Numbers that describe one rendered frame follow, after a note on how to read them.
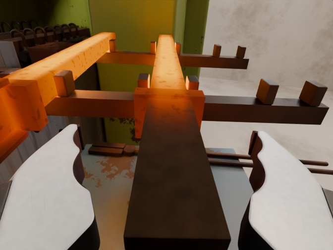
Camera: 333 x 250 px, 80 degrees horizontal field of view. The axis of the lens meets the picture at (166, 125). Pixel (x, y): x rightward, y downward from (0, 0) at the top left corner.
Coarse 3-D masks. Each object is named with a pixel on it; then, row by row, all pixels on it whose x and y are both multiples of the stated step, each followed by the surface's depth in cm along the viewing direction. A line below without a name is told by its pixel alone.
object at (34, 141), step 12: (84, 72) 62; (96, 72) 69; (84, 84) 62; (96, 84) 70; (48, 120) 56; (60, 120) 55; (72, 120) 58; (84, 120) 65; (96, 120) 73; (48, 132) 58; (84, 132) 66; (96, 132) 75; (24, 144) 62; (36, 144) 61; (84, 144) 67; (12, 156) 66; (24, 156) 65; (0, 168) 70; (12, 168) 69; (0, 180) 73
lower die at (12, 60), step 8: (8, 32) 61; (40, 32) 67; (48, 32) 71; (56, 32) 72; (64, 32) 73; (72, 32) 77; (80, 32) 82; (88, 32) 88; (0, 40) 53; (8, 40) 54; (16, 40) 54; (32, 40) 59; (40, 40) 62; (0, 48) 54; (8, 48) 53; (16, 48) 54; (0, 56) 55; (8, 56) 55; (16, 56) 54; (0, 64) 56; (8, 64) 56; (16, 64) 56; (24, 64) 57
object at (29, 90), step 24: (72, 48) 27; (96, 48) 30; (24, 72) 17; (48, 72) 17; (72, 72) 22; (0, 96) 13; (24, 96) 13; (48, 96) 17; (0, 120) 13; (24, 120) 14; (0, 144) 13
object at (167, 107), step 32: (160, 64) 22; (160, 96) 13; (192, 96) 13; (160, 128) 10; (192, 128) 10; (160, 160) 8; (192, 160) 8; (160, 192) 6; (192, 192) 6; (128, 224) 5; (160, 224) 5; (192, 224) 5; (224, 224) 5
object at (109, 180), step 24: (96, 168) 46; (120, 168) 46; (216, 168) 48; (240, 168) 48; (96, 192) 40; (120, 192) 40; (240, 192) 42; (96, 216) 36; (120, 216) 36; (240, 216) 37; (120, 240) 32
